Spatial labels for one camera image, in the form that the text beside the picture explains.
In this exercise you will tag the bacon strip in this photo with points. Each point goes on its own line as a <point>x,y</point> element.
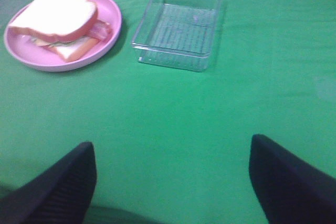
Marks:
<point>100,30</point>

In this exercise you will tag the pink round plate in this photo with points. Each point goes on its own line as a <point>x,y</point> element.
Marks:
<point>23,50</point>

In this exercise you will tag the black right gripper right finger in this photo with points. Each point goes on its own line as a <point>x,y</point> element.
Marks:
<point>289,189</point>

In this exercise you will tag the yellow cheese slice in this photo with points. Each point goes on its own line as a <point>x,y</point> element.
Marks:
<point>39,42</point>

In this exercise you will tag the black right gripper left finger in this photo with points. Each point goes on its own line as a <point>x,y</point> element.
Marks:
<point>61,194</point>

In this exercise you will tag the green tablecloth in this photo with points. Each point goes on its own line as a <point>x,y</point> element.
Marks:
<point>172,145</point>

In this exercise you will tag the right clear plastic container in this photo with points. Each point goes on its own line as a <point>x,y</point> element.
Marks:
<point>177,33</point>

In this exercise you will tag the toast bread slice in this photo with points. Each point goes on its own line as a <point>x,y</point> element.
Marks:
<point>56,20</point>
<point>74,51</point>

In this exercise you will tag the green lettuce leaf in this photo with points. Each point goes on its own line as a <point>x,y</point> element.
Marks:
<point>55,44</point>

